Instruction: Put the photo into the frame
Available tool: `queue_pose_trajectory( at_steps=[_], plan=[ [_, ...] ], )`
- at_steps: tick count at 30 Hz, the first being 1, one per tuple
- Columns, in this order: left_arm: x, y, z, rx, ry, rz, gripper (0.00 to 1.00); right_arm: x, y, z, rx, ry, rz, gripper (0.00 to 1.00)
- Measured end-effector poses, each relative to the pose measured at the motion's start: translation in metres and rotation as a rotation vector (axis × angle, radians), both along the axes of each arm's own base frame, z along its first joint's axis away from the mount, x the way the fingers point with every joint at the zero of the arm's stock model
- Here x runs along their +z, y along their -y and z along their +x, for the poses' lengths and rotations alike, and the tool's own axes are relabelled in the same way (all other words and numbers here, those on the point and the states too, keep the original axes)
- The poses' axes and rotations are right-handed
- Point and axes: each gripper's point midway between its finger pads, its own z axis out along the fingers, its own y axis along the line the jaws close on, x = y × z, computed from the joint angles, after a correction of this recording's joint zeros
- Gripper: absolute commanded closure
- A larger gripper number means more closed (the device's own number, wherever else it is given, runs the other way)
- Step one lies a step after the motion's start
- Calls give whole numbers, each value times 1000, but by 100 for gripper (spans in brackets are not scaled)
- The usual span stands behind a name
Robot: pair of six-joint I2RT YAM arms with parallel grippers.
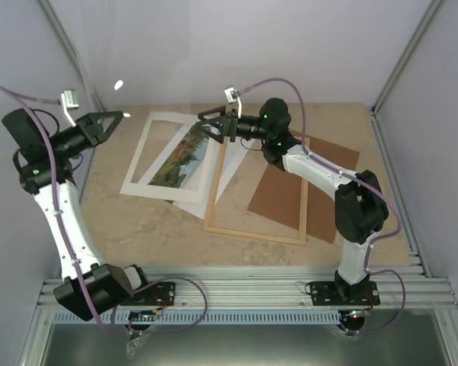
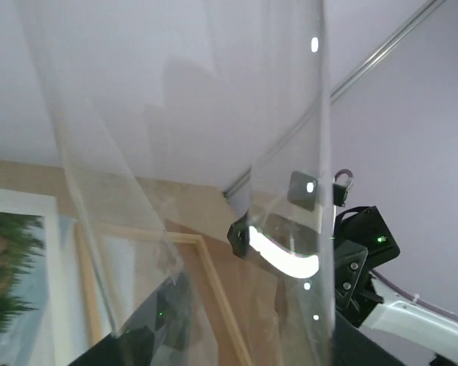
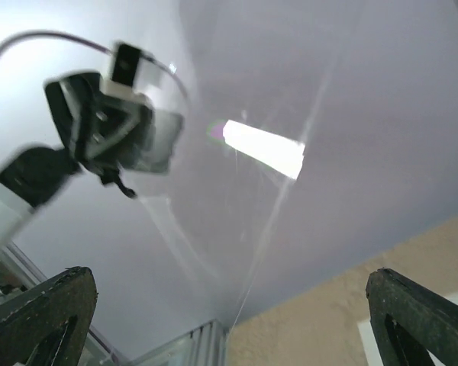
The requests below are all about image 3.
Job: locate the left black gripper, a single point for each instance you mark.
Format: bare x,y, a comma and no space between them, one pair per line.
111,133

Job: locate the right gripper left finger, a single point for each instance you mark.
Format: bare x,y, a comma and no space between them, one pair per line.
48,324

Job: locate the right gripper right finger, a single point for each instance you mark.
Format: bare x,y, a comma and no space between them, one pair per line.
385,282

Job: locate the clear glass sheet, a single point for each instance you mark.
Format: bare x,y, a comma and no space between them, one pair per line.
319,133

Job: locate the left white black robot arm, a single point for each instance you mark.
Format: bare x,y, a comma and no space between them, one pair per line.
30,179

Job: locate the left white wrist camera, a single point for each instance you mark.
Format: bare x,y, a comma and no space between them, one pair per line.
130,73

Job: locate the left side aluminium rail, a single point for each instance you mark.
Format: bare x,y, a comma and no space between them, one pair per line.
204,345

